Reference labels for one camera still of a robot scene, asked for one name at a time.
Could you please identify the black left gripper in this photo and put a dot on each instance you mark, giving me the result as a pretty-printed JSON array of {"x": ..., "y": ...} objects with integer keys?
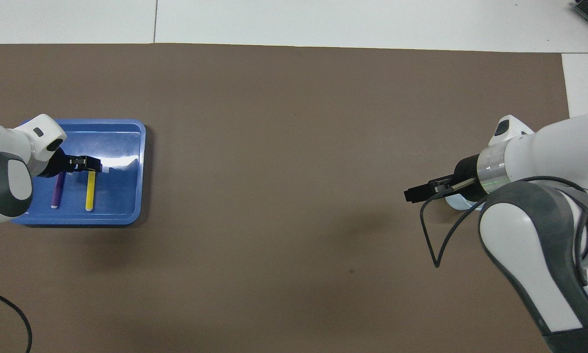
[{"x": 61, "y": 164}]

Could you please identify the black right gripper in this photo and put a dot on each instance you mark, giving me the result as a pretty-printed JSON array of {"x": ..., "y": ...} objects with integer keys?
[{"x": 468, "y": 179}]

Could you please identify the yellow pen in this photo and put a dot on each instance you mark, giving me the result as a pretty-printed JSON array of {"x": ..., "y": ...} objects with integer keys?
[{"x": 90, "y": 193}]

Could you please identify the purple pen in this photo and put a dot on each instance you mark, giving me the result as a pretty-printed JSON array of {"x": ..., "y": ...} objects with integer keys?
[{"x": 57, "y": 193}]

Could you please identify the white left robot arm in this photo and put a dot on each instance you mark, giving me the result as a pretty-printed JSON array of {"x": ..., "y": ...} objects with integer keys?
[{"x": 10, "y": 157}]

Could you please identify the translucent plastic cup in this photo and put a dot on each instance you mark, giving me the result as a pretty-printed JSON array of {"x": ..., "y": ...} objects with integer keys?
[{"x": 463, "y": 205}]

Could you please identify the blue plastic tray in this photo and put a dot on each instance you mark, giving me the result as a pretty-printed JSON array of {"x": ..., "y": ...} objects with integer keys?
[{"x": 117, "y": 196}]

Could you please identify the brown table mat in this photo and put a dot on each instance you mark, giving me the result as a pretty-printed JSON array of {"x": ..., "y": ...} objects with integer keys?
[{"x": 274, "y": 147}]

